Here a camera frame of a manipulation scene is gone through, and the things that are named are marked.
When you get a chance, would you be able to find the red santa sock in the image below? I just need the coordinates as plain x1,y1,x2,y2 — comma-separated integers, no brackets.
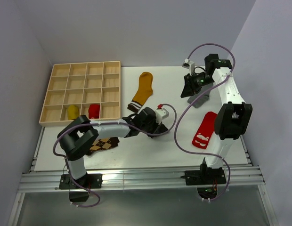
88,104,100,119
191,112,217,149

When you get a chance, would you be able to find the wooden compartment tray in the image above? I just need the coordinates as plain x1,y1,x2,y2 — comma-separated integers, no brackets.
39,61,121,127

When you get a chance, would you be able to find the grey sock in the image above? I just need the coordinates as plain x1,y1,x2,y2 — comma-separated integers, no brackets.
187,84,213,108

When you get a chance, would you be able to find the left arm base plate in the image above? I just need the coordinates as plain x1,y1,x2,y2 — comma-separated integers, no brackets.
59,173,102,190

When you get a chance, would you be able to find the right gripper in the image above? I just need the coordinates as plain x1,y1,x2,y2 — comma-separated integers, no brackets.
180,72,214,98

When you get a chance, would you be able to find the black sock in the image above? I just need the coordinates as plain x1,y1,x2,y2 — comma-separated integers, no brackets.
149,123,168,138

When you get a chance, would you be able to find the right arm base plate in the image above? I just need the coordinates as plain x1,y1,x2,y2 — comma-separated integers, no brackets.
180,170,227,186

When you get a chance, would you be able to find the mustard striped-cuff sock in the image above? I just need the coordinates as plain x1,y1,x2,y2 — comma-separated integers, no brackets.
127,72,153,113

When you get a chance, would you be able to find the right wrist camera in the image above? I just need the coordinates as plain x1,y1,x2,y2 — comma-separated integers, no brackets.
182,59,195,75

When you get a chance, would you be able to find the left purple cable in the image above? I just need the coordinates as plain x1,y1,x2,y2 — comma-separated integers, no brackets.
53,105,178,209

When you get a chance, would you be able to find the yellow bear sock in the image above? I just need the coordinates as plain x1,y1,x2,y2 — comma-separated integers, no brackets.
67,105,80,120

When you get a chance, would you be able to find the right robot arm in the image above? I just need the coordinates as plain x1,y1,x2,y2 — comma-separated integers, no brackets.
180,54,252,184

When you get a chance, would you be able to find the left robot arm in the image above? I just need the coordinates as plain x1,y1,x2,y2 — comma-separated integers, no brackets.
57,107,169,188

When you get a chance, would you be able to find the brown argyle sock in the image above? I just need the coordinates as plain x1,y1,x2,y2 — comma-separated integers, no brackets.
86,137,120,156

